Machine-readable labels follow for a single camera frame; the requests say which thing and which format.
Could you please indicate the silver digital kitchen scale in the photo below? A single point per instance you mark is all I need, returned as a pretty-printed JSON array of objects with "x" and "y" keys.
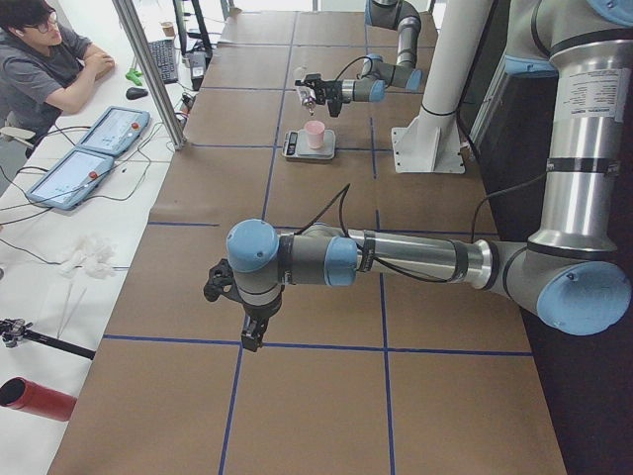
[{"x": 296, "y": 146}]

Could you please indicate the brown paper coffee cup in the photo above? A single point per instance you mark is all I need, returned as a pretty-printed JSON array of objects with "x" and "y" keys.
[{"x": 168, "y": 29}]

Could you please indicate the seated person in grey shirt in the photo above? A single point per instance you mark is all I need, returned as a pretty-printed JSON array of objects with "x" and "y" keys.
[{"x": 47, "y": 69}]

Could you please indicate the red bottle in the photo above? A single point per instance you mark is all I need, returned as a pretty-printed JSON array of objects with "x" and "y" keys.
[{"x": 29, "y": 397}]

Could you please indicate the lower teach pendant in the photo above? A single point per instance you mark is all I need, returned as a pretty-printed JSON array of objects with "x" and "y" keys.
[{"x": 71, "y": 180}]

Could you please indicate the teach pendant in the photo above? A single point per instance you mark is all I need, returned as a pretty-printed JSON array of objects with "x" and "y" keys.
[
  {"x": 114, "y": 132},
  {"x": 71, "y": 180}
]

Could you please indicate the glass sauce dispenser bottle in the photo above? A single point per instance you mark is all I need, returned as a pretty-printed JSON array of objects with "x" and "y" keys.
[{"x": 305, "y": 92}]

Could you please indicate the black keyboard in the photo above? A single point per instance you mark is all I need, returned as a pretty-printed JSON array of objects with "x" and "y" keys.
[{"x": 163, "y": 55}]

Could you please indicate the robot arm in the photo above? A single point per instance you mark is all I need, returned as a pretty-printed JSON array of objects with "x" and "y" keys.
[
  {"x": 376, "y": 75},
  {"x": 563, "y": 273}
]

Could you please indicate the aluminium frame post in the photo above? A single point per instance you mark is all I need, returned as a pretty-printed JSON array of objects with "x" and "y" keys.
[{"x": 132, "y": 26}]

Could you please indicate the upper teach pendant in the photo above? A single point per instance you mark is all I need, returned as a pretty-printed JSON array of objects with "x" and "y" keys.
[{"x": 114, "y": 132}]

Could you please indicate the green plastic clamp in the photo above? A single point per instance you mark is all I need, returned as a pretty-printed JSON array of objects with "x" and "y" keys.
[{"x": 134, "y": 76}]

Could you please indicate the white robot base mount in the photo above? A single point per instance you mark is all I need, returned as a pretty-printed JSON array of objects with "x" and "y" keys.
[{"x": 431, "y": 142}]

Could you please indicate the pink paper cup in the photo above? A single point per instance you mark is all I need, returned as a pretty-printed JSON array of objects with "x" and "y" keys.
[{"x": 314, "y": 131}]

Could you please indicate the black computer mouse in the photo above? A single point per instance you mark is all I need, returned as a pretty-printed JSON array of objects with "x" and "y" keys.
[{"x": 134, "y": 93}]

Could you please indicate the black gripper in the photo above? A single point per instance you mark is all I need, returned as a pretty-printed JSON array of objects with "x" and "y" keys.
[
  {"x": 331, "y": 90},
  {"x": 260, "y": 312}
]

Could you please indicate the black power adapter brick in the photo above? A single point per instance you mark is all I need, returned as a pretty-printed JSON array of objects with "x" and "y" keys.
[{"x": 197, "y": 68}]

